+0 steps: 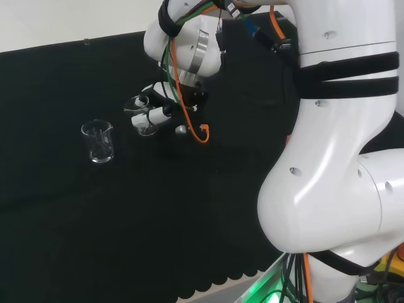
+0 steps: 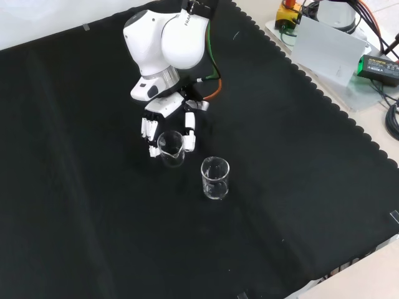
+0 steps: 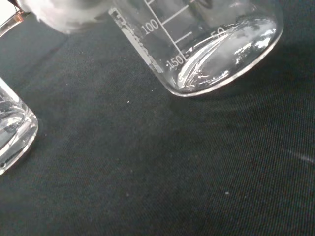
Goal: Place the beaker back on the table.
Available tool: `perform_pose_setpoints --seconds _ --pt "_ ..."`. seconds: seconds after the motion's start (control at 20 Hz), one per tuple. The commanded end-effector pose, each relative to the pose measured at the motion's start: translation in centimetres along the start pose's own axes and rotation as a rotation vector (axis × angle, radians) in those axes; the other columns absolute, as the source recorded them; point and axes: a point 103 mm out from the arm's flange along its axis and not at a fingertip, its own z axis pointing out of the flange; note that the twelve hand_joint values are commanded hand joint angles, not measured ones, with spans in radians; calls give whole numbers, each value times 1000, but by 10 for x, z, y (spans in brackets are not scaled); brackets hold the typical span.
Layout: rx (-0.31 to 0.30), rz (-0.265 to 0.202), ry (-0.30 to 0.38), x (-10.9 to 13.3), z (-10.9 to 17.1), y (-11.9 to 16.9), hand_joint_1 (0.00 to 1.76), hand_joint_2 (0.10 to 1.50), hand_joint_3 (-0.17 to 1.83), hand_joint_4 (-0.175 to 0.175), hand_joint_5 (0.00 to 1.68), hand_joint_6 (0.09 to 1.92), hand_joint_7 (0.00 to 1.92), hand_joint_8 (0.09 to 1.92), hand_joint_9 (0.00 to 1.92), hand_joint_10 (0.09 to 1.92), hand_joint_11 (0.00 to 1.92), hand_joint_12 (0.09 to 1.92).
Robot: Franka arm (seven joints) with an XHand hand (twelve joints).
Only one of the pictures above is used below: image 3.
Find clear 200 mL glass beaker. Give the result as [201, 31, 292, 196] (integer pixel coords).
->
[0, 77, 39, 176]

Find black bench cloth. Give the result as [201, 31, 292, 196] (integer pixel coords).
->
[0, 0, 315, 236]

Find pale board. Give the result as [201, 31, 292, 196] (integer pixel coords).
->
[0, 0, 24, 37]

